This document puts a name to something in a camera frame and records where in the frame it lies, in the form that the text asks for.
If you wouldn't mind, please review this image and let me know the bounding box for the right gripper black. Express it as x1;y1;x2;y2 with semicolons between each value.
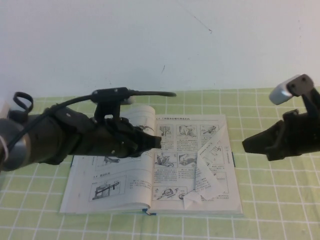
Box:
241;108;320;163

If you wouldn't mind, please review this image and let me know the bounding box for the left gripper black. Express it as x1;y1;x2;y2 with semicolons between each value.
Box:
79;116;163;161

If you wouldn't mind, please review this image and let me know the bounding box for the illustrated technical book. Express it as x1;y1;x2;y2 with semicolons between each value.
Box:
58;105;245;217

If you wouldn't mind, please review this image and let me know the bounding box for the green white checked tablecloth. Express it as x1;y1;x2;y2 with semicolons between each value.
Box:
0;86;320;240

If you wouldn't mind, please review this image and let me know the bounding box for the beige board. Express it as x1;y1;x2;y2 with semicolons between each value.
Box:
0;99;10;116

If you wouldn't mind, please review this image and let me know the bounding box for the left camera cable black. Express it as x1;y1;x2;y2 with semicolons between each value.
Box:
0;90;178;166

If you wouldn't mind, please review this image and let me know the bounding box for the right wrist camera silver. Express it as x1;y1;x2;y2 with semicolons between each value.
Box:
268;74;301;106

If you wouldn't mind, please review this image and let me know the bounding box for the left camera bracket black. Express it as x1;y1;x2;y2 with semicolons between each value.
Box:
90;86;131;123

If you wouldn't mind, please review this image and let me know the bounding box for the camera bracket black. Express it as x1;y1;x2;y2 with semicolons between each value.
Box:
286;73;320;118
90;86;131;123

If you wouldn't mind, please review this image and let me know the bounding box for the right camera bracket black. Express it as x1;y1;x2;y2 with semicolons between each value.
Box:
286;73;320;118

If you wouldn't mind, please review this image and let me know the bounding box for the left arm black strap loop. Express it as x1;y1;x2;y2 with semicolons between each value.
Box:
13;91;35;116

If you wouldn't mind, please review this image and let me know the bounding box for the white cable tie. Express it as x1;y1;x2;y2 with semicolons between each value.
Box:
0;137;12;163

